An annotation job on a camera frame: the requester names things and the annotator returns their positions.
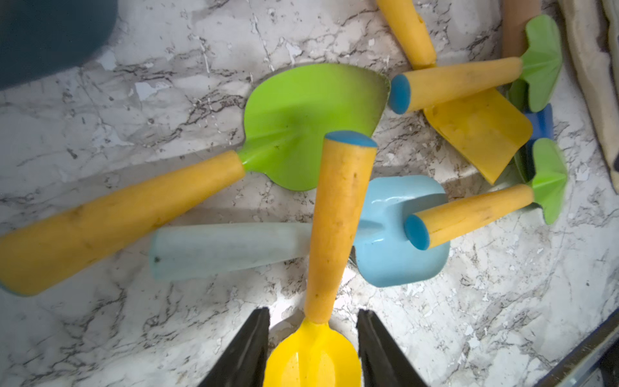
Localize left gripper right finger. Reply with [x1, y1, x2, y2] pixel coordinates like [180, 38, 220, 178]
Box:
[356, 309, 427, 386]

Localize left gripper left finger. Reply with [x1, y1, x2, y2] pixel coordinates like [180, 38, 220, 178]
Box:
[198, 307, 270, 387]

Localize yellow shovel orange handle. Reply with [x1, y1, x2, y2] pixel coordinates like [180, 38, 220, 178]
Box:
[264, 131, 377, 386]

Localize light blue shovel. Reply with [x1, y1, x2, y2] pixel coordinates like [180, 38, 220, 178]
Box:
[148, 175, 450, 287]

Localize green shovel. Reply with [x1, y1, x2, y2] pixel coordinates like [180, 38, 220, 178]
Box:
[1, 63, 390, 296]
[404, 138, 569, 250]
[388, 15, 564, 114]

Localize yellow square scoop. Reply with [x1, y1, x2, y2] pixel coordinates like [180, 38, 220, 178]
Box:
[377, 1, 533, 184]

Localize dark teal storage box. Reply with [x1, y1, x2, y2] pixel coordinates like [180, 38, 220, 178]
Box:
[1, 1, 119, 90]

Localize aluminium front rail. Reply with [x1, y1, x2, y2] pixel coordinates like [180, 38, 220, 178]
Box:
[535, 310, 618, 386]

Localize blue shovel wooden handle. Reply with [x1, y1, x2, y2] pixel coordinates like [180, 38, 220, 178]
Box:
[500, 0, 555, 180]

